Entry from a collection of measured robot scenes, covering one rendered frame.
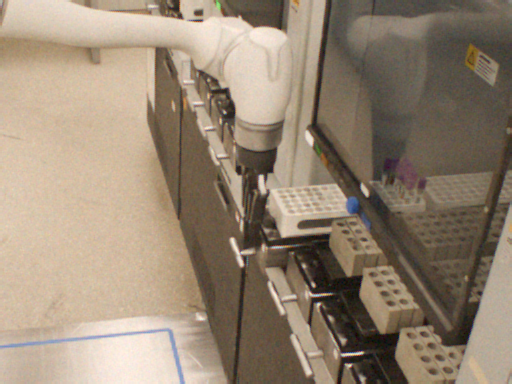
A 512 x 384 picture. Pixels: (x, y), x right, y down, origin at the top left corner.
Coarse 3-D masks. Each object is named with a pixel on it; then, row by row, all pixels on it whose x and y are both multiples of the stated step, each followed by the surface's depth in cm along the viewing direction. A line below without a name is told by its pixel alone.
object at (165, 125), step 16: (208, 0) 239; (208, 16) 241; (160, 48) 287; (160, 64) 290; (176, 64) 254; (160, 80) 294; (176, 80) 257; (160, 96) 297; (176, 96) 260; (160, 112) 301; (176, 112) 263; (160, 128) 305; (176, 128) 265; (160, 144) 309; (176, 144) 268; (160, 160) 312; (176, 160) 271; (176, 176) 274; (176, 192) 277; (176, 208) 280
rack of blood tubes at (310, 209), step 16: (272, 192) 152; (288, 192) 154; (304, 192) 153; (320, 192) 153; (336, 192) 154; (272, 208) 153; (288, 208) 148; (304, 208) 148; (320, 208) 148; (336, 208) 149; (288, 224) 146; (304, 224) 153; (320, 224) 153
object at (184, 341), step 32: (128, 320) 126; (160, 320) 126; (192, 320) 126; (0, 352) 119; (32, 352) 119; (64, 352) 120; (96, 352) 120; (128, 352) 120; (160, 352) 120; (192, 352) 120
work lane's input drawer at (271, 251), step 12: (264, 216) 154; (264, 228) 150; (276, 228) 150; (264, 240) 149; (276, 240) 147; (288, 240) 148; (300, 240) 148; (312, 240) 149; (240, 252) 154; (252, 252) 154; (264, 252) 148; (276, 252) 147; (240, 264) 151; (264, 264) 149; (276, 264) 149
